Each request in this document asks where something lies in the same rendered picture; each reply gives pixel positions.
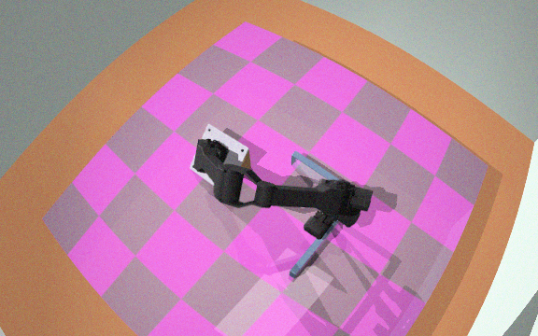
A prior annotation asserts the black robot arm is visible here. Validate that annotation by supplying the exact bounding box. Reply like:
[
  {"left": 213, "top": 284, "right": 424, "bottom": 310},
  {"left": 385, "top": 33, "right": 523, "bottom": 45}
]
[{"left": 193, "top": 139, "right": 373, "bottom": 228}]

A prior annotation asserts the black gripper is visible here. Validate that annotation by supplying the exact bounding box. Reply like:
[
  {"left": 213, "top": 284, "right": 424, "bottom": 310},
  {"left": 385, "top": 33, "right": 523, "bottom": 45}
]
[{"left": 304, "top": 211, "right": 334, "bottom": 240}]

